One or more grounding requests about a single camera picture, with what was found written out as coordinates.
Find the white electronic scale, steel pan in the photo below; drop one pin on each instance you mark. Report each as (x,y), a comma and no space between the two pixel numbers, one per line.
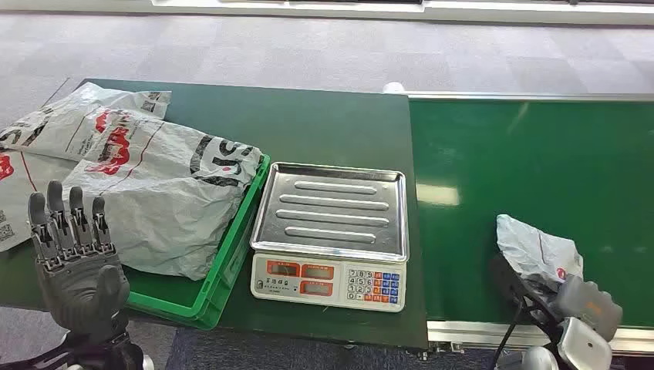
(327,219)

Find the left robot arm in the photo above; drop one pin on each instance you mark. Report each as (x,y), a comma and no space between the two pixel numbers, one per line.
(102,355)

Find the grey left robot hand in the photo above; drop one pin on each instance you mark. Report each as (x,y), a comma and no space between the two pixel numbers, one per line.
(81,286)

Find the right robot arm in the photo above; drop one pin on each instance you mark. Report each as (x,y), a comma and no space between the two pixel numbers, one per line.
(582,347)

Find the small grey plastic mailer package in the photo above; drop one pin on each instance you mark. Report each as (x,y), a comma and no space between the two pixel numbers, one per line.
(531,250)

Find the white mailer with QR codes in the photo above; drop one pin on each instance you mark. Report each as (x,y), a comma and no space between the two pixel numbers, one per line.
(71,117)

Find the white conveyor end roller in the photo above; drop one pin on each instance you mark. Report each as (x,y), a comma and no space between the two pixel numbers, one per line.
(393,88)

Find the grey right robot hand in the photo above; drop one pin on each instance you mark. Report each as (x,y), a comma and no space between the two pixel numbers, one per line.
(587,306)

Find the white window sill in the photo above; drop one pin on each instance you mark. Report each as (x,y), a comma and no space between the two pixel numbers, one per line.
(511,13)

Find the green plastic crate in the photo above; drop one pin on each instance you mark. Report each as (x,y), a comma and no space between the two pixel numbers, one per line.
(204,301)

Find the green conveyor belt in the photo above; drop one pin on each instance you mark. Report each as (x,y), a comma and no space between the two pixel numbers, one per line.
(536,163)

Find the large grey mailer, black letters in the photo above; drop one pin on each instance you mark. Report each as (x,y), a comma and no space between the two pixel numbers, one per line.
(168,204)

